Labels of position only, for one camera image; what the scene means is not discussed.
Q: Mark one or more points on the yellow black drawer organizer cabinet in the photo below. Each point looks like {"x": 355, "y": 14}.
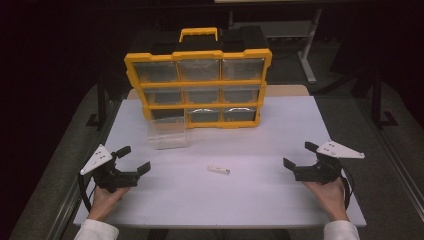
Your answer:
{"x": 200, "y": 83}

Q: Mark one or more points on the white metal desk leg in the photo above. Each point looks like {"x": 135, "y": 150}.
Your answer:
{"x": 308, "y": 50}

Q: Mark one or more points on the person's right hand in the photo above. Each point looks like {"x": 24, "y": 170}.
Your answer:
{"x": 331, "y": 200}

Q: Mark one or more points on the small white stick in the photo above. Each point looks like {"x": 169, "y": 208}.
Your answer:
{"x": 218, "y": 170}

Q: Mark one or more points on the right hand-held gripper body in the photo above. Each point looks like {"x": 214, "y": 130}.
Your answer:
{"x": 321, "y": 171}

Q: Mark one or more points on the person's left hand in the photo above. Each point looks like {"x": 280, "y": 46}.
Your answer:
{"x": 105, "y": 203}

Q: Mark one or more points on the clear plastic drawer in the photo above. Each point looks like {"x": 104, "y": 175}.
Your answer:
{"x": 168, "y": 135}

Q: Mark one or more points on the black metal stand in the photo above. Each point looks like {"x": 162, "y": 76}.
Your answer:
{"x": 101, "y": 106}
{"x": 378, "y": 100}

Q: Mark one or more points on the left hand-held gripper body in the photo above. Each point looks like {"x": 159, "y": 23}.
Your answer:
{"x": 106, "y": 176}

